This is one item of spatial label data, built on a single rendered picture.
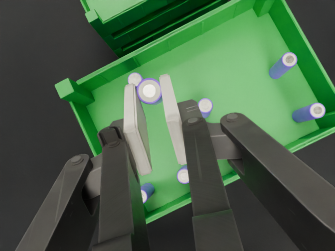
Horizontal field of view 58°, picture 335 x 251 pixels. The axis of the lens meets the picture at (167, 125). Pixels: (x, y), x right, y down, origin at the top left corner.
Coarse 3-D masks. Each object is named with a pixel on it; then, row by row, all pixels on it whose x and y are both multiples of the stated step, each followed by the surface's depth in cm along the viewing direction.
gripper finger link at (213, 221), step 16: (192, 128) 14; (192, 144) 13; (208, 144) 13; (192, 160) 12; (208, 160) 12; (192, 176) 11; (208, 176) 11; (192, 192) 11; (208, 192) 10; (224, 192) 10; (192, 208) 10; (208, 208) 10; (224, 208) 10; (192, 224) 9; (208, 224) 9; (224, 224) 8; (208, 240) 8; (224, 240) 8; (240, 240) 8
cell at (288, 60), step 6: (288, 54) 36; (294, 54) 36; (282, 60) 36; (288, 60) 35; (294, 60) 36; (276, 66) 38; (282, 66) 36; (288, 66) 36; (270, 72) 41; (276, 72) 39; (282, 72) 38; (276, 78) 41
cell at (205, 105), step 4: (200, 100) 36; (204, 100) 36; (208, 100) 36; (200, 104) 36; (204, 104) 36; (208, 104) 36; (212, 104) 36; (200, 108) 36; (204, 108) 36; (208, 108) 36; (204, 112) 36; (208, 112) 36; (204, 116) 40
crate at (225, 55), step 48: (240, 0) 38; (144, 48) 38; (192, 48) 43; (240, 48) 42; (288, 48) 42; (96, 96) 44; (192, 96) 43; (240, 96) 42; (288, 96) 41; (96, 144) 40; (288, 144) 41
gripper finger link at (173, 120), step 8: (160, 80) 21; (168, 80) 20; (168, 88) 19; (168, 96) 18; (168, 104) 17; (176, 104) 17; (168, 112) 16; (176, 112) 16; (168, 120) 15; (176, 120) 15; (168, 128) 16; (176, 128) 15; (176, 136) 16; (176, 144) 16; (176, 152) 16; (184, 152) 16; (184, 160) 16
